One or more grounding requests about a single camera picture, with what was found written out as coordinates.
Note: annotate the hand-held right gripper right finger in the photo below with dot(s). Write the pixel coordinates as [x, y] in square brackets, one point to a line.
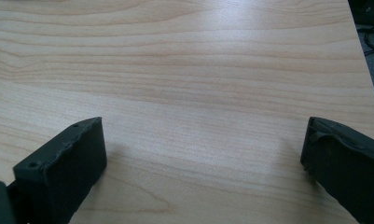
[346, 168]

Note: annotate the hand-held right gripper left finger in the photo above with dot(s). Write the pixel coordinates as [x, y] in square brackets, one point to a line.
[63, 174]

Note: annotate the black metal stand base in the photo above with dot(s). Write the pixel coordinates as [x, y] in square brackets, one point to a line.
[366, 11]

